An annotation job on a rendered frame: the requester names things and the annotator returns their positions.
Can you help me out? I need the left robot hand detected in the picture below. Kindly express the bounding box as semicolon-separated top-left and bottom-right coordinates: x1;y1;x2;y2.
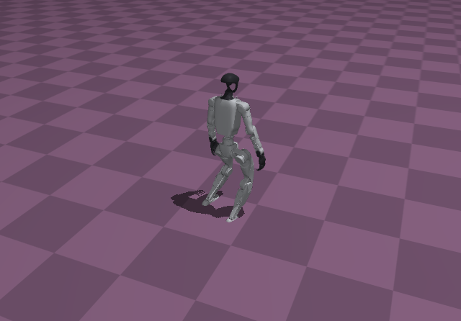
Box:
209;137;220;155

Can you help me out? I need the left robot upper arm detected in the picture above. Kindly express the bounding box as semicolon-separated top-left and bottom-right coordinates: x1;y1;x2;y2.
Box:
207;96;217;125

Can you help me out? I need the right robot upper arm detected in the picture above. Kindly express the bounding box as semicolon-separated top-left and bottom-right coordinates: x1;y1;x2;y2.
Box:
236;101;254;135

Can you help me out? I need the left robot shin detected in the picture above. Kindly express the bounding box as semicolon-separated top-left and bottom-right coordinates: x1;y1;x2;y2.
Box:
206;165;229;202

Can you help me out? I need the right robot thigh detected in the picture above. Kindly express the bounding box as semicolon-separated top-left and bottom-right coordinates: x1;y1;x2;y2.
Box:
233;148;254;190

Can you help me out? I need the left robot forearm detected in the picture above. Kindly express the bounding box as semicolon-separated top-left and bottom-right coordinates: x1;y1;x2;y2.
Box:
207;122;216;141

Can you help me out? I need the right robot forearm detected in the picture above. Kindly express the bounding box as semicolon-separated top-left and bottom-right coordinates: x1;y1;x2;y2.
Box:
250;126;264;154

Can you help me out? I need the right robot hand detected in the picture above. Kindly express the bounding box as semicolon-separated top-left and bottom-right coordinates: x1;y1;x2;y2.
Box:
256;151;266;171

